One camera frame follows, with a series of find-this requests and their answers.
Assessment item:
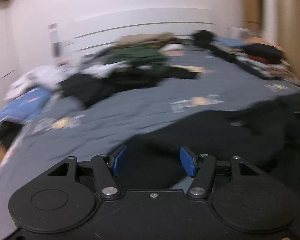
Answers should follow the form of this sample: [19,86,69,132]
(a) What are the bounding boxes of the white pillow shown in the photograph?
[159,43,185,54]

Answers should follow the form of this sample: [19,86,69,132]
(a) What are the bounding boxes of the folded brown blanket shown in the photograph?
[114,32,178,49]

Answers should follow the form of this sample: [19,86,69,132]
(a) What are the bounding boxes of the near folded clothes stack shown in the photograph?
[236,43,293,80]

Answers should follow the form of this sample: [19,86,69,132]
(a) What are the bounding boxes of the black sweatshirt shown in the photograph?
[116,93,300,191]

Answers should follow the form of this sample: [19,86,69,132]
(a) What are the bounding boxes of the black clothes pile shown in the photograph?
[60,65,198,108]

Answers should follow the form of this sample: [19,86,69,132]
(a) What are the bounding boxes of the far folded clothes stack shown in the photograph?
[192,29,246,58]

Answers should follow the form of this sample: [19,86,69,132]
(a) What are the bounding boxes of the blue pillow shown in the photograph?
[0,86,53,125]

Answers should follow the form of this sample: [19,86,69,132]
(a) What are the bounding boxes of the dark green garment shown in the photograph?
[105,44,166,67]

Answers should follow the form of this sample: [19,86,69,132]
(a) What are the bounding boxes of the grey quilted bedspread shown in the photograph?
[0,51,300,239]

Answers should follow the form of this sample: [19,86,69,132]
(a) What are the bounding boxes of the white garment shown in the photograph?
[4,65,67,101]

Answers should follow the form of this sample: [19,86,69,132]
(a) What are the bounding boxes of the white headboard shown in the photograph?
[58,8,216,61]

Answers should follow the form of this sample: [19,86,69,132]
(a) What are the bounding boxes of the folded clothes stack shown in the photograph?
[192,29,246,58]
[236,43,293,80]

